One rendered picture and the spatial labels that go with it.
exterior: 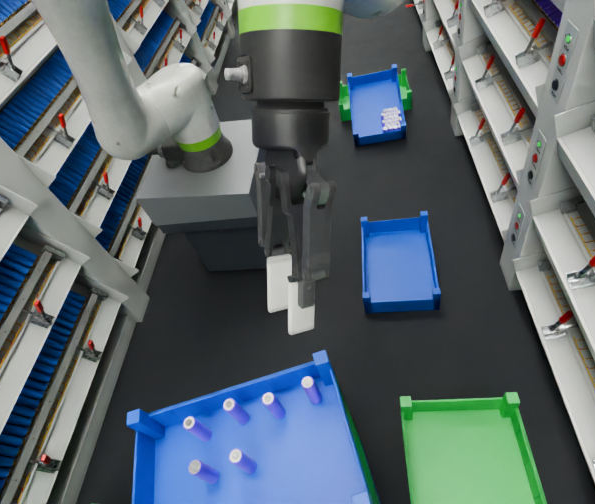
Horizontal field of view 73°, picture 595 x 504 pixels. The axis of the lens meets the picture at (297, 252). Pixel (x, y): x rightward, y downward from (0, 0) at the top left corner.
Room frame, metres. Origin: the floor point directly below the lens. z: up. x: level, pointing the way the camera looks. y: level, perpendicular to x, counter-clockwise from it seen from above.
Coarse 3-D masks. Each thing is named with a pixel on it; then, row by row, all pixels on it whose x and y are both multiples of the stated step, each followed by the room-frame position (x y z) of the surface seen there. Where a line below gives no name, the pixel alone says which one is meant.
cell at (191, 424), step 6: (186, 420) 0.25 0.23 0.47; (192, 420) 0.24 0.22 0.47; (186, 426) 0.24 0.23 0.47; (192, 426) 0.23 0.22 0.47; (198, 426) 0.24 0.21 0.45; (204, 426) 0.24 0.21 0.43; (192, 432) 0.23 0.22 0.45; (198, 432) 0.23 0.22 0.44; (204, 432) 0.24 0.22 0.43; (210, 432) 0.24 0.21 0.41; (204, 438) 0.23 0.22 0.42; (210, 438) 0.24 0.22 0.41
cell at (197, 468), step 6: (192, 462) 0.19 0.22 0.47; (198, 462) 0.19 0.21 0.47; (192, 468) 0.18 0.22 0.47; (198, 468) 0.18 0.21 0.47; (204, 468) 0.18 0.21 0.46; (210, 468) 0.18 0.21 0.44; (192, 474) 0.17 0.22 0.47; (198, 474) 0.17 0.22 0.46; (204, 474) 0.17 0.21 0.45; (210, 474) 0.18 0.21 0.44; (216, 474) 0.18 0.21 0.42; (204, 480) 0.17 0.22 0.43; (210, 480) 0.17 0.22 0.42; (216, 480) 0.17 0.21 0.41
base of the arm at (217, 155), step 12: (168, 144) 1.02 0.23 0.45; (216, 144) 0.96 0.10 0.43; (228, 144) 0.99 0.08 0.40; (168, 156) 1.01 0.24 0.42; (180, 156) 0.99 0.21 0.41; (192, 156) 0.95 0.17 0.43; (204, 156) 0.94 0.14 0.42; (216, 156) 0.95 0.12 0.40; (228, 156) 0.96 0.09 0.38; (192, 168) 0.95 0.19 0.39; (204, 168) 0.93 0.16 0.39; (216, 168) 0.93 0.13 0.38
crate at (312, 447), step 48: (240, 384) 0.28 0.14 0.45; (288, 384) 0.27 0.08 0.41; (336, 384) 0.23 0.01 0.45; (144, 432) 0.26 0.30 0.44; (240, 432) 0.23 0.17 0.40; (288, 432) 0.20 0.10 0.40; (336, 432) 0.18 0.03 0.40; (144, 480) 0.20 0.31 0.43; (192, 480) 0.19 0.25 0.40; (240, 480) 0.17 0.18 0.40; (288, 480) 0.15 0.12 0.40; (336, 480) 0.13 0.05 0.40
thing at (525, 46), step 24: (480, 0) 1.08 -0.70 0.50; (504, 0) 0.97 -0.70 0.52; (528, 0) 0.90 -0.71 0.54; (480, 24) 1.04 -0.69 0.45; (504, 24) 0.91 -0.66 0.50; (528, 24) 0.85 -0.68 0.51; (552, 24) 0.77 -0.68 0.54; (504, 48) 0.82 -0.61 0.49; (528, 48) 0.73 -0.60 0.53; (552, 48) 0.72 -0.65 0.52; (528, 72) 0.70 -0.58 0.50; (528, 96) 0.64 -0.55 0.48
